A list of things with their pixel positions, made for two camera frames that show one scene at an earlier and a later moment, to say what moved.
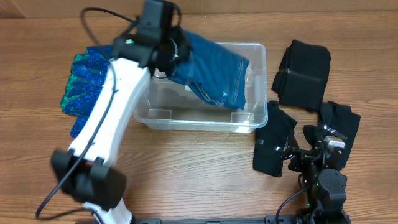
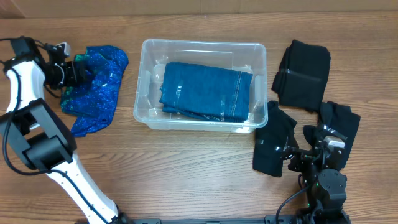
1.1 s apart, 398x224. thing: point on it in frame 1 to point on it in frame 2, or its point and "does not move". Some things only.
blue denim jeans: [217, 73] to [205, 93]
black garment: [272, 139] does not move
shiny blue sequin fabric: [85, 81] does not move
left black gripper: [182, 42] to [71, 76]
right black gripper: [301, 155] does not move
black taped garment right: [334, 119] does not move
